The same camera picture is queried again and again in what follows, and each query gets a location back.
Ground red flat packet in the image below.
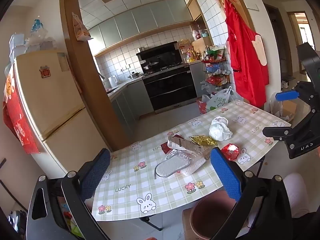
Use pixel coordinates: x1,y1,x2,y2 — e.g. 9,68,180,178
160,142,175,155

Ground pink trash bin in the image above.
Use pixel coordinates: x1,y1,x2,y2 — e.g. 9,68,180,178
189,190,250,240

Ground silver foil tray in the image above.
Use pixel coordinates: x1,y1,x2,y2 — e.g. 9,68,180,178
154,152,193,179

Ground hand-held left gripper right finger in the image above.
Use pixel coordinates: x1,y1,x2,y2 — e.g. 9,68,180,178
211,147,293,240

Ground wooden door frame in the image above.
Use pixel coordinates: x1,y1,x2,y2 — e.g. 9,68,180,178
286,11,315,75

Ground white plastic shopping bag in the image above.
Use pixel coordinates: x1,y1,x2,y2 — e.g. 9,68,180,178
205,86,242,112

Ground stack of white boxes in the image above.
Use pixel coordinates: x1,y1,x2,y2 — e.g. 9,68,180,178
9,32,25,63

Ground cream two-door refrigerator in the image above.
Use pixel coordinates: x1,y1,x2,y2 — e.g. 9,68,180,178
10,50,110,178

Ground grey kitchen cabinets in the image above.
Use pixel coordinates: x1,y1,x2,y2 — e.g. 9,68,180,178
105,79,154,130
87,0,193,49

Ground black range hood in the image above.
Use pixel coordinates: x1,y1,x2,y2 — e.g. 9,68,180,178
136,42,183,65

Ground wooden wall cabinet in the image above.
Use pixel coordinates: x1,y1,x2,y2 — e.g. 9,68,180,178
186,0,214,53

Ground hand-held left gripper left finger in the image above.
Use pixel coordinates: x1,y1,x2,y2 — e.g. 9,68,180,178
26,148,112,240

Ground open cardboard box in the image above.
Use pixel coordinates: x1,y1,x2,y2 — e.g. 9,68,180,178
281,100,298,118

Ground clear plastic clamshell container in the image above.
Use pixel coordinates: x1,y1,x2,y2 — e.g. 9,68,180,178
165,149,208,177

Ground pile of clear plastic bags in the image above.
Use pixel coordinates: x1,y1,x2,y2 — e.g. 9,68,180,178
24,19,58,53

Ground red round foil packet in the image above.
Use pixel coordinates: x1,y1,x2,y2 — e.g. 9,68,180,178
221,143,240,162

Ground table with checked cloth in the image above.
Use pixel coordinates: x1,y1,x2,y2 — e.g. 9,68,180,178
91,100,292,222

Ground hanging snack bag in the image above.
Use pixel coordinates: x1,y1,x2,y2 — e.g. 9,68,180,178
72,12,93,42

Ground grey upper kitchen cabinets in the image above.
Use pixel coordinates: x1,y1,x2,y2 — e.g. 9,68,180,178
87,0,193,49

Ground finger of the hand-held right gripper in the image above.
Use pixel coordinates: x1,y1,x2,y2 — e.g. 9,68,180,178
262,126,293,141
275,90,300,102

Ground grey lower kitchen cabinets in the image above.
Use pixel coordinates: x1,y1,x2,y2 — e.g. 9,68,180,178
105,79,154,130

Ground person's white clad leg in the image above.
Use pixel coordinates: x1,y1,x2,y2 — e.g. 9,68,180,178
284,172,313,218

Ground red printed hanging cloth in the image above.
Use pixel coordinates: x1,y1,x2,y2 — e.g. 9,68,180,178
2,65,40,154

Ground clear plastic bag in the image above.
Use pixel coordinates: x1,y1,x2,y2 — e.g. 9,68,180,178
269,97,297,124

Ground red apron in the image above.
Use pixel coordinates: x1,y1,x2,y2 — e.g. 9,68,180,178
224,0,270,108

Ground black stove oven unit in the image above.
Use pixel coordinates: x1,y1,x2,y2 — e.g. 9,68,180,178
142,64,198,114

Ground black folding table legs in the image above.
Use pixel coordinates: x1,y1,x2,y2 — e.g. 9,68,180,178
139,215,163,232

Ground white labelled wrapper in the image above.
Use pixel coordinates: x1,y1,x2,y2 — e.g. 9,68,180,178
167,134,210,153

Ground flat cardboard box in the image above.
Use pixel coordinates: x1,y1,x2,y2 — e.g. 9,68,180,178
182,206,200,240

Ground black wire storage rack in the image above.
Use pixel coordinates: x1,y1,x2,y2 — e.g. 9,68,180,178
200,44,232,98

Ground red square fridge magnet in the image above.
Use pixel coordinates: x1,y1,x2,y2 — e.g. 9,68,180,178
40,65,52,78

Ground red carton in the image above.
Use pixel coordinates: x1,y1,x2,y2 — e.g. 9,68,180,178
196,99,208,114

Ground gold foil wrapper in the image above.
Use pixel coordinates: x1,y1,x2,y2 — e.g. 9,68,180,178
189,135,218,147

